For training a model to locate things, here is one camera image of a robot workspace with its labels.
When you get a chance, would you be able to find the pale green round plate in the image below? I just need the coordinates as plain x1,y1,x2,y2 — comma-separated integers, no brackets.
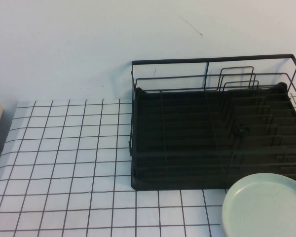
222,172,296,237

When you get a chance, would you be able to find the white round plate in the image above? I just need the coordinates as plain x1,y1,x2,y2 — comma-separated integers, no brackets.
220,217,229,237

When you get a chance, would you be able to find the white grid tablecloth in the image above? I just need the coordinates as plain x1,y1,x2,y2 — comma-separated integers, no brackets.
0,98,296,237

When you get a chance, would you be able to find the black wire dish rack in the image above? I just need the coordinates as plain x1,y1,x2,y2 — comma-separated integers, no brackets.
130,82,296,191
129,53,296,175

